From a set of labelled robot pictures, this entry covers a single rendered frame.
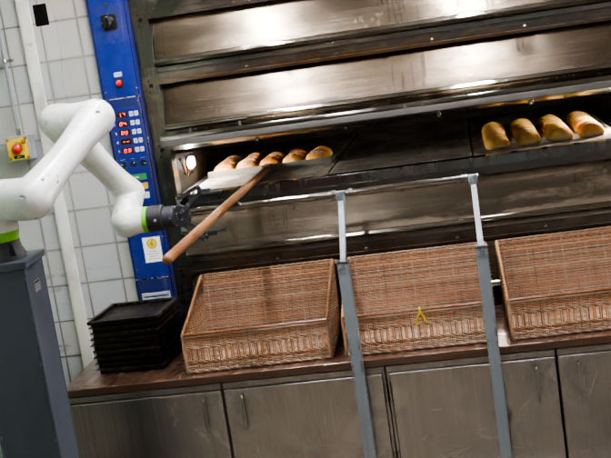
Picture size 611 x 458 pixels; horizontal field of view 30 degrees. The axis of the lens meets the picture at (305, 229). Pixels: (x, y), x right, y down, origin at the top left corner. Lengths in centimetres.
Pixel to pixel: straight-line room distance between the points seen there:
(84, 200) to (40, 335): 122
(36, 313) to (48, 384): 23
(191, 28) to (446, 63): 101
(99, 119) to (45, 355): 77
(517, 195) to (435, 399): 90
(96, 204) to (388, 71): 130
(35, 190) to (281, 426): 135
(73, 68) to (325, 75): 102
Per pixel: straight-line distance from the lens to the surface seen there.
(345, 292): 399
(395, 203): 453
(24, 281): 359
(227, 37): 453
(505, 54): 447
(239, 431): 426
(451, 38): 446
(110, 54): 462
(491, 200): 451
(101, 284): 481
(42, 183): 351
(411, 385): 413
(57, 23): 471
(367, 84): 447
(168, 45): 458
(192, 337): 422
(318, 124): 435
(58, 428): 373
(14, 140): 474
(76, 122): 371
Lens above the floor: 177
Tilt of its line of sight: 10 degrees down
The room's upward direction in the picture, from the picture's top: 8 degrees counter-clockwise
